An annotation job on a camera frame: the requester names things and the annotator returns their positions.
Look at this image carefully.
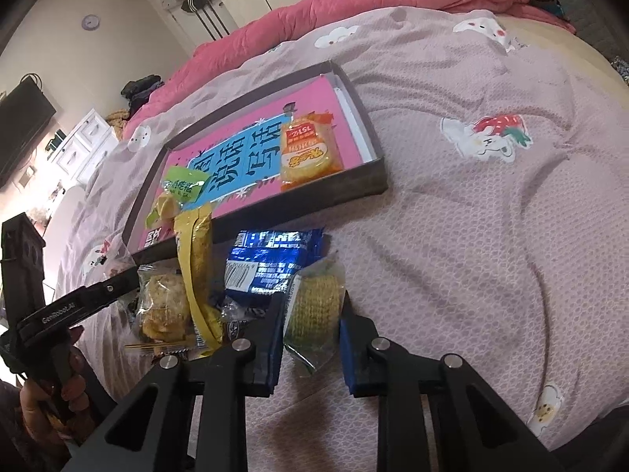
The dark shallow cardboard box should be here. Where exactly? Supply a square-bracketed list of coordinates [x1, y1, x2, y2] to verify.
[123, 61, 388, 260]

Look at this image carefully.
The black wall television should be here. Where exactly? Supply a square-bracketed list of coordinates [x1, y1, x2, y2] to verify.
[0, 77, 57, 188]

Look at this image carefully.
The round wall clock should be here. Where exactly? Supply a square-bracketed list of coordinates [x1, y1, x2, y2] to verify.
[81, 14, 101, 31]

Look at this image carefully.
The clear packet yellow cake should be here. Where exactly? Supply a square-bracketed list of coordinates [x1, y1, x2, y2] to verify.
[283, 251, 346, 377]

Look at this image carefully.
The tan knitted blanket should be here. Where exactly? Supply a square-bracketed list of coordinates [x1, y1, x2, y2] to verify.
[105, 110, 129, 142]

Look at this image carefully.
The green milk cheese snack packet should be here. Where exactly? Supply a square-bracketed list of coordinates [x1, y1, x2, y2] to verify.
[145, 165, 210, 229]

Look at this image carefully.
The orange rice cracker packet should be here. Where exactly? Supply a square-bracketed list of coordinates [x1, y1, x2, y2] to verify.
[280, 112, 344, 191]

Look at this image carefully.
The person's left hand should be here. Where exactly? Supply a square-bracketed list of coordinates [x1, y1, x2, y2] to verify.
[19, 325, 95, 452]

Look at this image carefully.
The mauve patterned bed sheet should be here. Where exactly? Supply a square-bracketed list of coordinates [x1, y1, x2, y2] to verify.
[57, 7, 628, 448]

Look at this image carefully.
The white drawer cabinet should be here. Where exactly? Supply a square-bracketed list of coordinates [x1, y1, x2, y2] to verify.
[48, 109, 118, 189]

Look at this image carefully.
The dark folded clothes pile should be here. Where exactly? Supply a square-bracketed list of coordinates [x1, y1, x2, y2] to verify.
[120, 75, 163, 117]

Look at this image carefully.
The patterned grey pillow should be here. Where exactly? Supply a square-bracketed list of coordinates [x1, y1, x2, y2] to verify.
[611, 55, 629, 85]

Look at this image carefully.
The pink quilted duvet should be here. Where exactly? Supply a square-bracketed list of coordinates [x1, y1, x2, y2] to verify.
[121, 0, 577, 141]

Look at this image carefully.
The blue foil biscuit packet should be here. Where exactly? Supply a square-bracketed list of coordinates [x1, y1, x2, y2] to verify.
[224, 228, 324, 306]

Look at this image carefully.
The clear packet oat cookie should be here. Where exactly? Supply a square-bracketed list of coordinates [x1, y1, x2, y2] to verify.
[125, 259, 195, 356]

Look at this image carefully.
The grey padded headboard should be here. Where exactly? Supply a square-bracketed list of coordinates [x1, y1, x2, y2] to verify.
[560, 0, 628, 60]

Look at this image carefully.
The Snickers chocolate bar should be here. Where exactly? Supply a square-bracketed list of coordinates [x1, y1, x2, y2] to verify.
[220, 297, 267, 342]

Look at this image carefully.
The yellow Alpenliebe candy packet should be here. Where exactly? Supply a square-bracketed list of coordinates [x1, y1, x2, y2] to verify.
[174, 203, 224, 357]

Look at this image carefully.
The pink children's book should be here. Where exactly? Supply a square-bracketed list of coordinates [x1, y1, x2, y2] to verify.
[125, 72, 374, 251]

